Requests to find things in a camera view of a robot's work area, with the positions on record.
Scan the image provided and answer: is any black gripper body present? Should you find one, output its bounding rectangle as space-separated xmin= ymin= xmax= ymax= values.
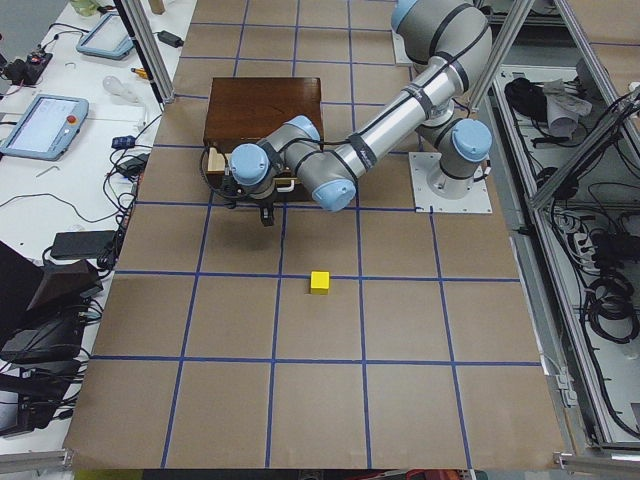
xmin=219 ymin=179 xmax=277 ymax=210

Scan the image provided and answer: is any yellow cube block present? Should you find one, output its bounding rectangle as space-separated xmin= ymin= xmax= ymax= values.
xmin=310 ymin=270 xmax=331 ymax=295

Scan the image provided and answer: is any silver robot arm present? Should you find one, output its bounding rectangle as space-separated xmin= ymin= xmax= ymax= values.
xmin=229 ymin=1 xmax=492 ymax=226

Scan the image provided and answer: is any dark wooden drawer cabinet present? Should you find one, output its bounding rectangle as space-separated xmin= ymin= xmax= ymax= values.
xmin=203 ymin=77 xmax=324 ymax=153

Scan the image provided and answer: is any small blue device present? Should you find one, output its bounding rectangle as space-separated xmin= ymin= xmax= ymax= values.
xmin=111 ymin=135 xmax=136 ymax=150

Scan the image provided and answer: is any white light bulb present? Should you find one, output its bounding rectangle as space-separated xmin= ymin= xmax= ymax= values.
xmin=102 ymin=75 xmax=141 ymax=103

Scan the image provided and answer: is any black power adapter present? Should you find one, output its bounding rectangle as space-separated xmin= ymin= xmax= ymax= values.
xmin=156 ymin=30 xmax=184 ymax=48

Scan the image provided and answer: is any black laptop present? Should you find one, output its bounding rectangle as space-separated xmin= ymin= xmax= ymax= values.
xmin=50 ymin=230 xmax=116 ymax=260

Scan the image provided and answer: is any near blue teach pendant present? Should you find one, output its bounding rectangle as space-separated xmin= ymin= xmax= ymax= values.
xmin=1 ymin=94 xmax=89 ymax=161

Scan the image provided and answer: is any blue teach pendant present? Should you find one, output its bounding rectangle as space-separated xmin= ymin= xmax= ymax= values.
xmin=1 ymin=94 xmax=89 ymax=161
xmin=76 ymin=12 xmax=134 ymax=60

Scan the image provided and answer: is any far blue teach pendant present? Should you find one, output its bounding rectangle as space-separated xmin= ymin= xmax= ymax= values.
xmin=76 ymin=12 xmax=134 ymax=60

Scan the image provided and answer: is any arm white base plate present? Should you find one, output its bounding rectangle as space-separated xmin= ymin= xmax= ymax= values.
xmin=391 ymin=31 xmax=414 ymax=67
xmin=409 ymin=152 xmax=493 ymax=215

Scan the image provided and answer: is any aluminium frame post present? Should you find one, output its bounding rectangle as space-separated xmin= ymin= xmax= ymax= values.
xmin=114 ymin=0 xmax=175 ymax=105

